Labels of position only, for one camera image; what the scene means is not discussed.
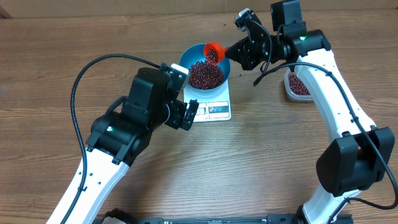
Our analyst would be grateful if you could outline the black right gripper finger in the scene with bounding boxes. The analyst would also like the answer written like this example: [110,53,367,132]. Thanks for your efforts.
[225,39,249,56]
[229,56,249,69]

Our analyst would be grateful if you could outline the orange measuring scoop blue handle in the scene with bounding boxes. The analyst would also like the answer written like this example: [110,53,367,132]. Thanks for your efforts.
[203,42,228,65]

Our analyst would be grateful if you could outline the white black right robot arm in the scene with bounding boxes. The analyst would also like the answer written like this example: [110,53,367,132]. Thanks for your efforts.
[225,1,397,223]

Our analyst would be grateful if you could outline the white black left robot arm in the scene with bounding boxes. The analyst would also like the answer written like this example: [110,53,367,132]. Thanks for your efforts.
[48,63,198,223]

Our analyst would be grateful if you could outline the white digital kitchen scale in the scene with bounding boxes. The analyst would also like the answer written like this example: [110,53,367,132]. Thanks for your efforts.
[183,80,232,123]

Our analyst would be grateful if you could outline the red beans in bowl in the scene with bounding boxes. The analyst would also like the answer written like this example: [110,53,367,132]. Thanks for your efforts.
[188,61,224,90]

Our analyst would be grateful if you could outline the blue plastic bowl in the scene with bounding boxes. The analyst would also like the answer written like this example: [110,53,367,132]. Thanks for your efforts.
[179,44,231,82]

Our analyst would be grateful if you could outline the red adzuki beans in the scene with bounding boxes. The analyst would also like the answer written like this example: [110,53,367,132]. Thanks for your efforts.
[288,73,310,96]

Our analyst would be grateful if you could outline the clear plastic food container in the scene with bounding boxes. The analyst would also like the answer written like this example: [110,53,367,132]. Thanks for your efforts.
[284,68,313,102]

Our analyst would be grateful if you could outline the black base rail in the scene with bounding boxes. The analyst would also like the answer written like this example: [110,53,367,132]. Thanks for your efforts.
[93,207,354,224]

